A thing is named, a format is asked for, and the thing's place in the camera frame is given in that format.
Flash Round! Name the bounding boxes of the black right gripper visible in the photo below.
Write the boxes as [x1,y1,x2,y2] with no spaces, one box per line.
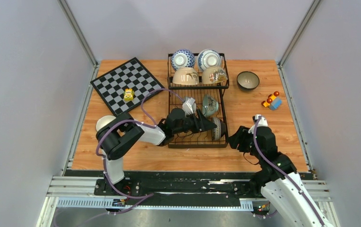
[227,125,263,159]

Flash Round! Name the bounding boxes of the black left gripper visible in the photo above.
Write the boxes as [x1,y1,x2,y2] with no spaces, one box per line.
[173,109,216,135]

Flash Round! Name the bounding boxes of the blue white patterned bowl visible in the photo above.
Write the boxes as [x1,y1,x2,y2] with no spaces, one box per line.
[211,117,226,141]

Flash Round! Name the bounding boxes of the black wire dish rack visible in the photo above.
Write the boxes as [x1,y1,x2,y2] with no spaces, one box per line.
[167,53,229,149]

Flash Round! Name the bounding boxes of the dark blue glazed bowl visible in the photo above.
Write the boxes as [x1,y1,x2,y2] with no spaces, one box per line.
[237,71,260,91]

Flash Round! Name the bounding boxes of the teal white striped bowl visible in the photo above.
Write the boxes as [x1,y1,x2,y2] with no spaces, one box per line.
[96,115,116,131]

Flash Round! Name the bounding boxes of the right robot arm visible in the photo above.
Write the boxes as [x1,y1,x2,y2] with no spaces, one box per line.
[229,126,333,227]

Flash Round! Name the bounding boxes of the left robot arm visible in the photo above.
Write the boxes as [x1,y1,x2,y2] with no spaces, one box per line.
[96,108,222,195]

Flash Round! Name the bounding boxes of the green floral bowl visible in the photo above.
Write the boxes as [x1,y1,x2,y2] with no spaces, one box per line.
[202,94,219,117]

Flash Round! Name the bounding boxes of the cream painted bowl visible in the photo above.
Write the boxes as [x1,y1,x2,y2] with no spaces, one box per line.
[202,66,228,84]

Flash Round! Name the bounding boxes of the orange blue toy blocks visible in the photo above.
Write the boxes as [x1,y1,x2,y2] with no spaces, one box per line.
[261,91,282,111]

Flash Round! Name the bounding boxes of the cream leaf bowl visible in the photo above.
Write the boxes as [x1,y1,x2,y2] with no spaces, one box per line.
[172,67,199,86]

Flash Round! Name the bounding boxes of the blue white porcelain bowl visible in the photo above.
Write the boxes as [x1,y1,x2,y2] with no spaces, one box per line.
[197,49,222,71]

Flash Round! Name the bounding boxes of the blue diamond pattern bowl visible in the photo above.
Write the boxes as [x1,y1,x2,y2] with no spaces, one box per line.
[171,49,195,71]

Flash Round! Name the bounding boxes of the yellow toy block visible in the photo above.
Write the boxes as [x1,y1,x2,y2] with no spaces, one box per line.
[123,88,134,102]

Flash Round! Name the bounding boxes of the black white chessboard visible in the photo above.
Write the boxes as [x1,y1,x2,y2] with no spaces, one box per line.
[90,57,164,116]

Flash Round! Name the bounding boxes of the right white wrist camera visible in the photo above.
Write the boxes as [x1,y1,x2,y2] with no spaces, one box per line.
[248,114,268,134]

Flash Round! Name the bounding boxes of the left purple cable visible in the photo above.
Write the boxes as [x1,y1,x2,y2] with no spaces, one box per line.
[96,88,185,215]

